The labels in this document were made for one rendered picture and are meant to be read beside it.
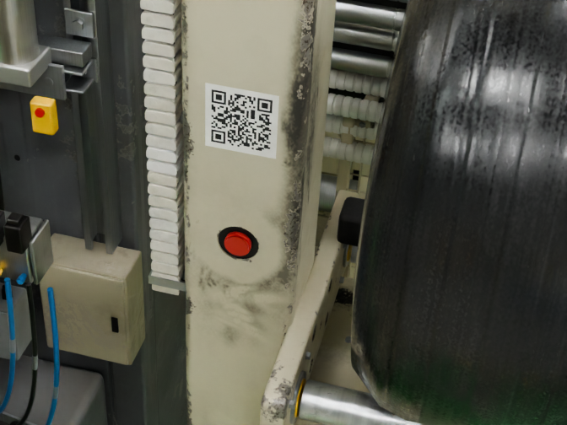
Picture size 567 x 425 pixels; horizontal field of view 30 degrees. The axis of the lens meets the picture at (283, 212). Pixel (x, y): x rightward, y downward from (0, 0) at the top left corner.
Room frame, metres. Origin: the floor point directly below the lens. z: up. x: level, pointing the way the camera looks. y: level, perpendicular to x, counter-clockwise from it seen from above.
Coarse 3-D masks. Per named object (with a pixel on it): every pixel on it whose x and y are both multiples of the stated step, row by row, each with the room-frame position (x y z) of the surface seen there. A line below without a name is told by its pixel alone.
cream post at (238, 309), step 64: (192, 0) 0.89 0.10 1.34; (256, 0) 0.88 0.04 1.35; (320, 0) 0.90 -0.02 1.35; (192, 64) 0.89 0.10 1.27; (256, 64) 0.88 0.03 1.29; (320, 64) 0.92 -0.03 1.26; (192, 128) 0.89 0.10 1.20; (320, 128) 0.95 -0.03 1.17; (192, 192) 0.89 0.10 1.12; (256, 192) 0.88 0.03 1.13; (192, 256) 0.89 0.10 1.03; (256, 256) 0.88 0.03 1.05; (192, 320) 0.89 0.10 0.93; (256, 320) 0.88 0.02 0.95; (192, 384) 0.89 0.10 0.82; (256, 384) 0.87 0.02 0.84
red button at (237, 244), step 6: (228, 234) 0.88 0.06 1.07; (234, 234) 0.88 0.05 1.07; (240, 234) 0.88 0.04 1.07; (228, 240) 0.88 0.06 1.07; (234, 240) 0.88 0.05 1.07; (240, 240) 0.87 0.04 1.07; (246, 240) 0.88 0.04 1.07; (228, 246) 0.88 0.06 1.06; (234, 246) 0.88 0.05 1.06; (240, 246) 0.87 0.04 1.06; (246, 246) 0.87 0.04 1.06; (234, 252) 0.88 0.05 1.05; (240, 252) 0.87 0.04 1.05; (246, 252) 0.87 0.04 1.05
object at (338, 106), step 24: (360, 0) 1.39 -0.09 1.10; (384, 0) 1.39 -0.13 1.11; (336, 24) 1.28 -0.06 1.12; (360, 24) 1.28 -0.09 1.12; (384, 24) 1.25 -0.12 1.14; (336, 48) 1.28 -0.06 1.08; (360, 48) 1.39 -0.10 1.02; (384, 48) 1.26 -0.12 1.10; (336, 72) 1.28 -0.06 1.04; (360, 72) 1.26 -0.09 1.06; (384, 72) 1.25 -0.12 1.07; (336, 96) 1.28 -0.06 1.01; (360, 96) 1.39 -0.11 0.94; (336, 120) 1.28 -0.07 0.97; (336, 144) 1.27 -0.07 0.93; (360, 144) 1.27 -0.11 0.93
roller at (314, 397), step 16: (304, 384) 0.82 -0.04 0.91; (320, 384) 0.81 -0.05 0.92; (304, 400) 0.79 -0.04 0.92; (320, 400) 0.79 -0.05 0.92; (336, 400) 0.79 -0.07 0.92; (352, 400) 0.79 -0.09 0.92; (368, 400) 0.79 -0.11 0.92; (304, 416) 0.78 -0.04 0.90; (320, 416) 0.78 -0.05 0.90; (336, 416) 0.78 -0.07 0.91; (352, 416) 0.77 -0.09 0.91; (368, 416) 0.77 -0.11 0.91; (384, 416) 0.77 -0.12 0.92
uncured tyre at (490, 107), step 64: (448, 0) 0.80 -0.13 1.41; (512, 0) 0.79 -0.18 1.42; (448, 64) 0.75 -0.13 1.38; (512, 64) 0.74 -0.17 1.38; (384, 128) 0.74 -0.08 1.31; (448, 128) 0.71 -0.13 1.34; (512, 128) 0.70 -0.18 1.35; (384, 192) 0.70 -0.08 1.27; (448, 192) 0.68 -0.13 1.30; (512, 192) 0.67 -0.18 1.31; (384, 256) 0.68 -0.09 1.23; (448, 256) 0.65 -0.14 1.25; (512, 256) 0.65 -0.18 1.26; (384, 320) 0.66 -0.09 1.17; (448, 320) 0.64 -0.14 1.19; (512, 320) 0.63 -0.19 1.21; (384, 384) 0.67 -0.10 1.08; (448, 384) 0.64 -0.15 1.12; (512, 384) 0.63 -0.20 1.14
